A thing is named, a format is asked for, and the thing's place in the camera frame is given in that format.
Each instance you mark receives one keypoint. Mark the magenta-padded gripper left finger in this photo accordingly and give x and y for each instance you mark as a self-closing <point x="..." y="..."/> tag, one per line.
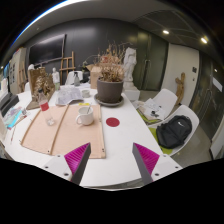
<point x="77" y="159"/>

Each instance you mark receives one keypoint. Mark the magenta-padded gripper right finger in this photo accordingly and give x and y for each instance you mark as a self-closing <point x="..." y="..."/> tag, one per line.
<point x="146" y="159"/>

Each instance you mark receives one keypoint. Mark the clear red-labelled drink bottle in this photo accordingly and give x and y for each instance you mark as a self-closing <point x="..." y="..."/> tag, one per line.
<point x="45" y="107"/>

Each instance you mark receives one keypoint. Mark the black backpack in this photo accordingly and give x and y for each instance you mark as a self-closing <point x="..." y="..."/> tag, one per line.
<point x="173" y="131"/>

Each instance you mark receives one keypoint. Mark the white mug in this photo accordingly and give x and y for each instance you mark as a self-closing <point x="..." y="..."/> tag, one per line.
<point x="86" y="117"/>

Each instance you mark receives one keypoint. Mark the flat round red coaster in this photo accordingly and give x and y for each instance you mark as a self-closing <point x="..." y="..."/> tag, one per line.
<point x="113" y="122"/>

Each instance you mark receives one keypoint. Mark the stack of papers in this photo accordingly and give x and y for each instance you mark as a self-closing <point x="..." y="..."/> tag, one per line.
<point x="150" y="107"/>

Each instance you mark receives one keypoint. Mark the metal spoon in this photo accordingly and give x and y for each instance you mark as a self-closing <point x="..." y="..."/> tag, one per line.
<point x="89" y="108"/>

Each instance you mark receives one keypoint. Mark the yellow tag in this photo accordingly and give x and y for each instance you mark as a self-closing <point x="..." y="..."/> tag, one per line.
<point x="84" y="104"/>

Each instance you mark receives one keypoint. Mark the white chair with green cushion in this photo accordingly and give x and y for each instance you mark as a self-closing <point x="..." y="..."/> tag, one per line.
<point x="166" y="98"/>
<point x="187" y="111"/>

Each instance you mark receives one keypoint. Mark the grey plant saucer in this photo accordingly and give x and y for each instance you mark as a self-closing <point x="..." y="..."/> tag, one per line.
<point x="115" y="104"/>

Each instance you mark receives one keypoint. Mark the open printed magazine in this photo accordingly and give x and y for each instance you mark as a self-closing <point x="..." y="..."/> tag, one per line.
<point x="68" y="95"/>

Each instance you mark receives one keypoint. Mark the white plinth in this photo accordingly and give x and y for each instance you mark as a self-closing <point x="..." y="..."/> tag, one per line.
<point x="132" y="95"/>

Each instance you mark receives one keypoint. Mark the small white jar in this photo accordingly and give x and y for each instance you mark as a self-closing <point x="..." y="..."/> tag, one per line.
<point x="86" y="93"/>

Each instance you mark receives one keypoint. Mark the red pencil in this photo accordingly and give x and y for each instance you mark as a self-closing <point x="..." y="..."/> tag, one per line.
<point x="13" y="135"/>

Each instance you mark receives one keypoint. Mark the dried plant in grey pot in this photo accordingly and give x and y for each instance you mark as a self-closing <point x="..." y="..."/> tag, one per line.
<point x="110" y="91"/>

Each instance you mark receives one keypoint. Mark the white bottle with green label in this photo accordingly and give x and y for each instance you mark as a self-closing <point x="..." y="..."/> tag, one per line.
<point x="57" y="86"/>

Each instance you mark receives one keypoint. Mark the colourful book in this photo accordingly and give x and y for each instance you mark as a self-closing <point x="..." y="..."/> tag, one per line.
<point x="12" y="117"/>

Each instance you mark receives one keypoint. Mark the wooden figure sculpture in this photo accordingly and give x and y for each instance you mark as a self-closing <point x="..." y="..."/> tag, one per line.
<point x="180" y="88"/>

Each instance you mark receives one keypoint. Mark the grey spray bottle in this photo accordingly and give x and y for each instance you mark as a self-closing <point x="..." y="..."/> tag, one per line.
<point x="77" y="80"/>

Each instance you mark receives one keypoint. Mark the plain white chair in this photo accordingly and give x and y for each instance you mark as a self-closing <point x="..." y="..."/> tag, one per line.
<point x="70" y="78"/>

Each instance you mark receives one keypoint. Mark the golden relief sculpture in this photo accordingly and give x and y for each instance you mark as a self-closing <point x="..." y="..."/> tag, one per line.
<point x="41" y="85"/>

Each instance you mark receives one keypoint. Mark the white plaster figurine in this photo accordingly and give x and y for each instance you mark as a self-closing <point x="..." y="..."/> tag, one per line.
<point x="55" y="76"/>

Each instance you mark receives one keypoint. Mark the cardboard box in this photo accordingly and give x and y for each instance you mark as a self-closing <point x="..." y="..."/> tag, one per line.
<point x="95" y="75"/>

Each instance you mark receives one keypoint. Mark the black box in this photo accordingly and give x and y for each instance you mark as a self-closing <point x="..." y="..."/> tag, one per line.
<point x="8" y="102"/>

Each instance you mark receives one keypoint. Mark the tall white plaster statue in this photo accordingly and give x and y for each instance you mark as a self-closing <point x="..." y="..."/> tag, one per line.
<point x="130" y="66"/>

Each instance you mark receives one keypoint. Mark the wooden easel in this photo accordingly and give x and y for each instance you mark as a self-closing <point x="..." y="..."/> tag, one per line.
<point x="67" y="65"/>

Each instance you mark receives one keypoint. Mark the white plaster bust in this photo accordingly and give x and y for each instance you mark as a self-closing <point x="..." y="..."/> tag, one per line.
<point x="31" y="67"/>

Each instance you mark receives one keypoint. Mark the white cabinet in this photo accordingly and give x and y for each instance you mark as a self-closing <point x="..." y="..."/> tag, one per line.
<point x="16" y="70"/>

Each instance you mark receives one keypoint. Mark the round ceiling light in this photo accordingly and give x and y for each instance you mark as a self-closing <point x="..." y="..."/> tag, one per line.
<point x="203" y="40"/>
<point x="165" y="32"/>

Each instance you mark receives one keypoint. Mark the long ceiling strip light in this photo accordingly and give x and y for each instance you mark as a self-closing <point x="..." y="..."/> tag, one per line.
<point x="40" y="16"/>

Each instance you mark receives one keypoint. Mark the dark wall screen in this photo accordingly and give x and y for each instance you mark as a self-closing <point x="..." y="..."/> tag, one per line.
<point x="46" y="49"/>

